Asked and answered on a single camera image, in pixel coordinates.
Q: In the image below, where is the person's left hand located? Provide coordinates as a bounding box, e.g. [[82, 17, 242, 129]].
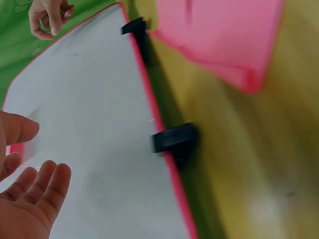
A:
[[0, 111, 72, 239]]

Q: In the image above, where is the person's right hand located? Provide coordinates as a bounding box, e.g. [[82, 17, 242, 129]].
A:
[[28, 0, 75, 41]]

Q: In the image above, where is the black table clamp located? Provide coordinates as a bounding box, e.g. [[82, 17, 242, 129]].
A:
[[150, 122, 200, 165], [120, 16, 152, 38]]

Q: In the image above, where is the pink folded cloth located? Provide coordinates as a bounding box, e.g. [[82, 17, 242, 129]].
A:
[[151, 0, 285, 95]]

